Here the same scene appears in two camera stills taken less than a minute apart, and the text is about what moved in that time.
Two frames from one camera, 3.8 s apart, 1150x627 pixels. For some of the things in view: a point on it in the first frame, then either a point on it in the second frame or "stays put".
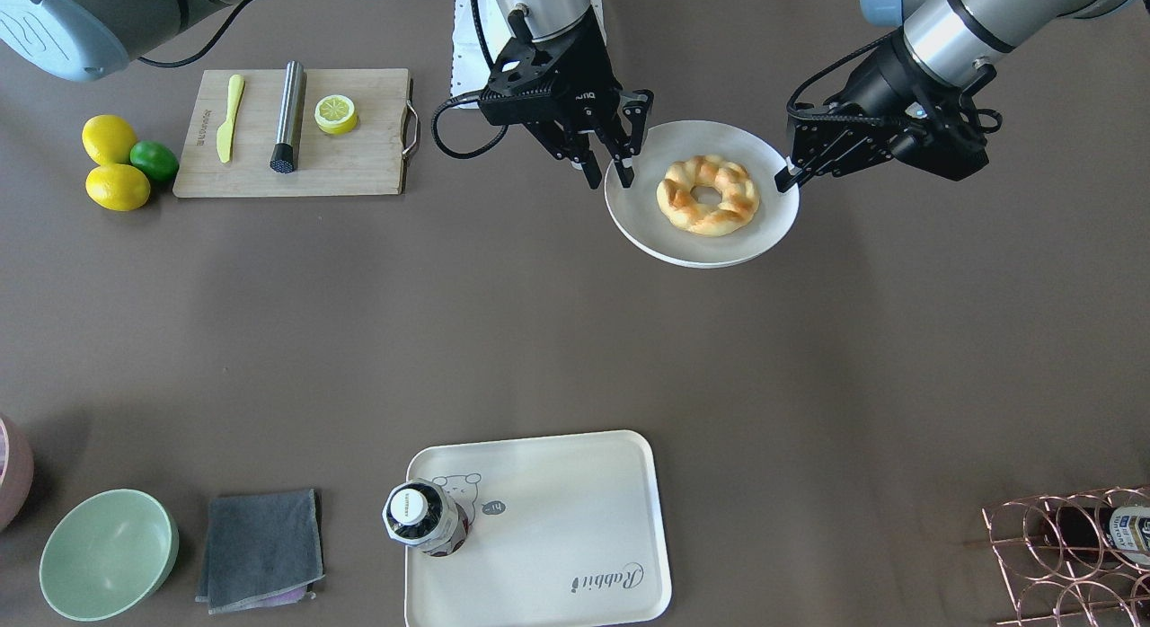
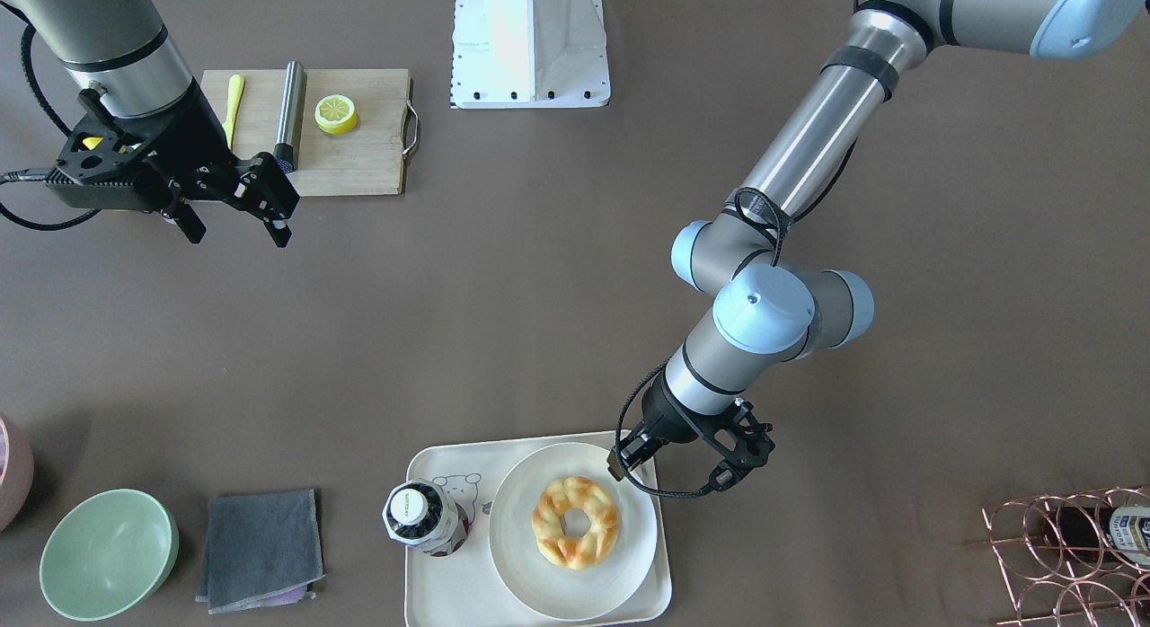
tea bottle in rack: x=1118 y=535 stays put
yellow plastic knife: x=225 y=131 stays put
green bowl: x=107 y=554 stays put
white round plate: x=704 y=195 → x=570 y=540
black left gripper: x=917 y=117 → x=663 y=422
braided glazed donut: x=738 y=203 → x=551 y=538
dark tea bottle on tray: x=420 y=513 stays put
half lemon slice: x=335 y=114 stays put
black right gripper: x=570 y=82 → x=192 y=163
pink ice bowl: x=16 y=472 stays put
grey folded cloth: x=259 y=546 stays put
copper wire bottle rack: x=1076 y=560 stays put
